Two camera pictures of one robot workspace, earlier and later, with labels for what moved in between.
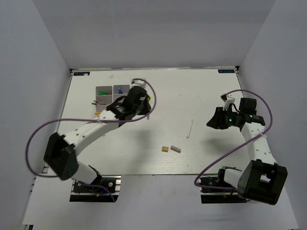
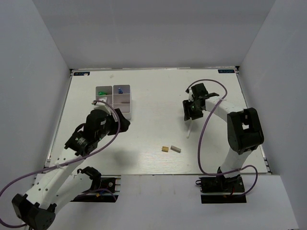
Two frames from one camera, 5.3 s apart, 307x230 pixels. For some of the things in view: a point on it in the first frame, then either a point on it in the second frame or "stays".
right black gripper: [217, 121] to [189, 113]
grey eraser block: [175, 148] stays
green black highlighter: [100, 93] stays
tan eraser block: [165, 149] stays
